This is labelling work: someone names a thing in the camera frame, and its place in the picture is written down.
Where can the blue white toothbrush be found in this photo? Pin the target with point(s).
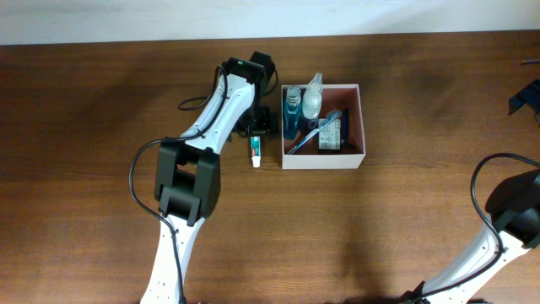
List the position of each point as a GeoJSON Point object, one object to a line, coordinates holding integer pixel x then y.
{"type": "Point", "coordinates": [331, 117]}

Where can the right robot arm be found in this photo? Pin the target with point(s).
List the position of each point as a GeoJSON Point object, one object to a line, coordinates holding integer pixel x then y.
{"type": "Point", "coordinates": [510, 229]}

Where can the green toothpaste tube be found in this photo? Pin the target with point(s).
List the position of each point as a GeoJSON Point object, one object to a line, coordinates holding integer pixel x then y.
{"type": "Point", "coordinates": [256, 156]}

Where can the blue disposable razor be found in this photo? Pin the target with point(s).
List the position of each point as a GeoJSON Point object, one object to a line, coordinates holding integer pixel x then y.
{"type": "Point", "coordinates": [345, 144]}

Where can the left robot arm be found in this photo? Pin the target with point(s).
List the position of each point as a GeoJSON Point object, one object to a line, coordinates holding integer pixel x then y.
{"type": "Point", "coordinates": [187, 183]}

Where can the clear spray bottle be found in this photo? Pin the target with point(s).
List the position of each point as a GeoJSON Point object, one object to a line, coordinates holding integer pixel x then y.
{"type": "Point", "coordinates": [311, 104]}

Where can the teal mouthwash bottle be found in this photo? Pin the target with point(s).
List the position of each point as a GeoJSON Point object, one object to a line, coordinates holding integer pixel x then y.
{"type": "Point", "coordinates": [291, 112]}

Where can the green soap box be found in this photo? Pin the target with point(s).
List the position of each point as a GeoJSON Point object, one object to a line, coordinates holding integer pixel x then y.
{"type": "Point", "coordinates": [329, 138]}

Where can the white square cardboard box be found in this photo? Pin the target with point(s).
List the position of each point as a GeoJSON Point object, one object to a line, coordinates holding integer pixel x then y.
{"type": "Point", "coordinates": [334, 97]}

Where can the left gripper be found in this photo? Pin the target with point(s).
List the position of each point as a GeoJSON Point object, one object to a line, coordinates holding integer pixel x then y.
{"type": "Point", "coordinates": [257, 127]}

